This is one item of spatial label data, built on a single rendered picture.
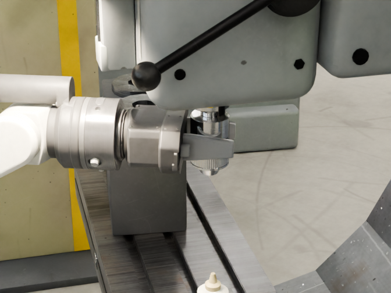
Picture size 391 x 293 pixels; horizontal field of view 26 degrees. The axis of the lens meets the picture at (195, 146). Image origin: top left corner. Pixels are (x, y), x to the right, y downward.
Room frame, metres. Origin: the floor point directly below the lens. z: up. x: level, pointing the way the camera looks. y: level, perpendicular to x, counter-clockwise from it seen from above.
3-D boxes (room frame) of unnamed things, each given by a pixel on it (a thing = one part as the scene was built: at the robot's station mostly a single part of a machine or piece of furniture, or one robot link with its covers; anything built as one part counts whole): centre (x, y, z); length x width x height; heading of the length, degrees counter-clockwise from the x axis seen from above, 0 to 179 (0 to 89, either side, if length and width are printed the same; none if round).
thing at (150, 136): (0.94, 0.07, 1.23); 0.13 x 0.12 x 0.10; 175
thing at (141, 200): (1.28, 0.09, 1.06); 0.22 x 0.12 x 0.20; 8
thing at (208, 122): (0.93, -0.02, 1.26); 0.05 x 0.05 x 0.01
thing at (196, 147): (0.90, -0.01, 1.24); 0.06 x 0.02 x 0.03; 85
